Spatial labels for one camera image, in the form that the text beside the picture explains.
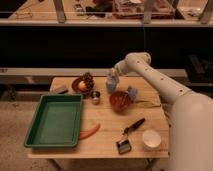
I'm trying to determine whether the small metal cup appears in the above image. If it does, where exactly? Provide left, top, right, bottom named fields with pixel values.
left=91, top=91, right=100, bottom=105

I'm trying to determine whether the orange carrot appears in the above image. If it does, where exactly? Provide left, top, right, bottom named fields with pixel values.
left=79, top=123, right=101, bottom=140

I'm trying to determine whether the blue plastic cup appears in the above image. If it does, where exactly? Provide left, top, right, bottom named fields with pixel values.
left=106, top=82, right=117, bottom=94

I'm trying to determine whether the blue cloth toy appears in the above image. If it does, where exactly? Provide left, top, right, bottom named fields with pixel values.
left=127, top=86, right=137, bottom=102

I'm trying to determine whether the green plastic tray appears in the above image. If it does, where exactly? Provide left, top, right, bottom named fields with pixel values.
left=24, top=94, right=83, bottom=148

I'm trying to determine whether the black handled brush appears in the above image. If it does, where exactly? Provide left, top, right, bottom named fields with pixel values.
left=116, top=118, right=145, bottom=155

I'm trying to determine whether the grey sponge block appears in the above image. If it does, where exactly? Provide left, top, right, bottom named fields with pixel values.
left=51, top=86, right=68, bottom=94

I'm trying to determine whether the wooden table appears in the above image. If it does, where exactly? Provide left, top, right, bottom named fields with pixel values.
left=28, top=77, right=169, bottom=159

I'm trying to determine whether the pine cone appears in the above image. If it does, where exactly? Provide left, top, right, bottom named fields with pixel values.
left=82, top=72, right=94, bottom=89

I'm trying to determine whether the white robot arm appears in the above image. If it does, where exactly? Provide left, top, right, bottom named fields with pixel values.
left=114, top=52, right=213, bottom=171

